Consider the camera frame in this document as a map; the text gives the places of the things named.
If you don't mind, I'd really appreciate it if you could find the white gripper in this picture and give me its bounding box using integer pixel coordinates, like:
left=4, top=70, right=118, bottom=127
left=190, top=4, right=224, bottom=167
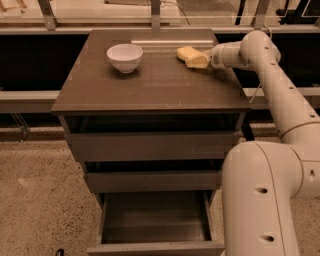
left=185, top=44, right=228, bottom=69

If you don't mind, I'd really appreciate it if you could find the yellow sponge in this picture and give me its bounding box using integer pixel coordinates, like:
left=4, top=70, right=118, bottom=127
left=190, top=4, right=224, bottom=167
left=176, top=46, right=201, bottom=61

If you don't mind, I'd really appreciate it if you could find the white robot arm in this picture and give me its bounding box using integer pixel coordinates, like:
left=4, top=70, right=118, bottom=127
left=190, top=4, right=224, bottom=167
left=210, top=30, right=320, bottom=256

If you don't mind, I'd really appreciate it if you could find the grey drawer cabinet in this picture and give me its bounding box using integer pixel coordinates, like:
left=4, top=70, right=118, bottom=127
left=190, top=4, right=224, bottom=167
left=50, top=28, right=253, bottom=256

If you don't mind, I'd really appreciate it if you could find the grey top drawer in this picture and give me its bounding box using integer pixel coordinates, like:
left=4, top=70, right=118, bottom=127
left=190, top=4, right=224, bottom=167
left=66, top=132, right=241, bottom=162

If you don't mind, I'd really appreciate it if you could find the grey middle drawer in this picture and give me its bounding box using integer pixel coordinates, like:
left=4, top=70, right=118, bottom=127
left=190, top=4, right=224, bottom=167
left=84, top=170, right=222, bottom=193

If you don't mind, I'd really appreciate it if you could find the grey open bottom drawer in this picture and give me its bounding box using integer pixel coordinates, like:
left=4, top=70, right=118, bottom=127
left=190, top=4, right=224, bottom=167
left=87, top=191, right=224, bottom=256

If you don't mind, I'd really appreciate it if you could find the white ceramic bowl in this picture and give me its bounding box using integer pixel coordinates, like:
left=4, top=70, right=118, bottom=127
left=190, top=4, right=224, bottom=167
left=106, top=44, right=143, bottom=73

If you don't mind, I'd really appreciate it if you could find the metal window frame post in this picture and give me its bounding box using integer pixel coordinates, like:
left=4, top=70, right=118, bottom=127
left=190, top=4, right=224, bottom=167
left=151, top=0, right=161, bottom=33

